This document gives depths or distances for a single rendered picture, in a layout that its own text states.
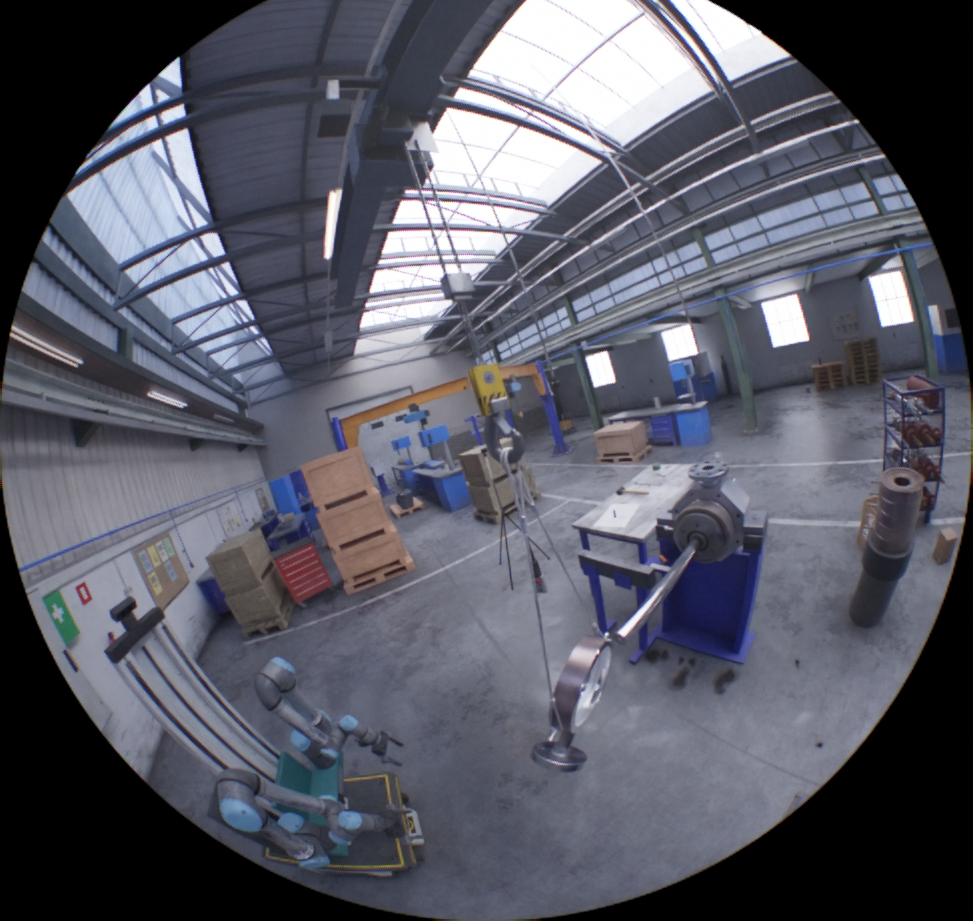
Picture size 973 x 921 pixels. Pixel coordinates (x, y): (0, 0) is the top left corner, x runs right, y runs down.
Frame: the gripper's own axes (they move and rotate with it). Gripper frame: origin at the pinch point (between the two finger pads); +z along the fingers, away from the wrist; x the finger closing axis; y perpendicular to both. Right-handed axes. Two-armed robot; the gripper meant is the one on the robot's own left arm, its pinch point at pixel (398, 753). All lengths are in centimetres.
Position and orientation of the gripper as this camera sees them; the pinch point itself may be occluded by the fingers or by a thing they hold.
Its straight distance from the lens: 168.9
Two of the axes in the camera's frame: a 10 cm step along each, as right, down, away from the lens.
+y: 7.4, -6.5, 1.7
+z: 6.6, 7.5, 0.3
